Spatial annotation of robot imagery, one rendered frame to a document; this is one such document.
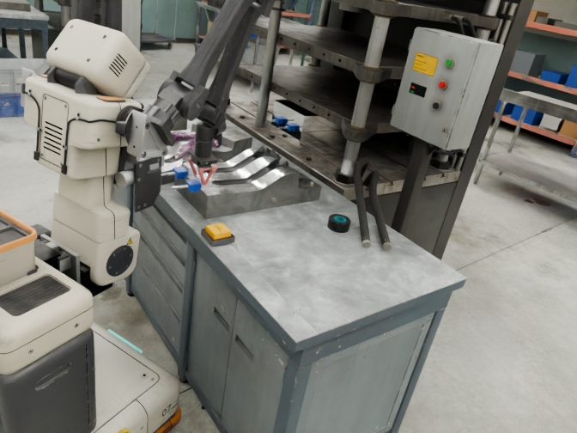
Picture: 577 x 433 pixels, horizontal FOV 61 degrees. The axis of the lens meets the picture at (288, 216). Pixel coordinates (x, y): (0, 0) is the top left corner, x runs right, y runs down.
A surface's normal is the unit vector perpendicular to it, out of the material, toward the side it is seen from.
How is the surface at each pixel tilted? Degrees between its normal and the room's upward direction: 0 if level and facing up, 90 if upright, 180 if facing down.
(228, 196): 90
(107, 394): 0
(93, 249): 82
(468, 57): 90
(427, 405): 0
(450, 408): 0
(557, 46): 90
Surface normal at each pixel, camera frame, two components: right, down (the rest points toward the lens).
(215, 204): 0.57, 0.46
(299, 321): 0.16, -0.88
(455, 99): -0.80, 0.15
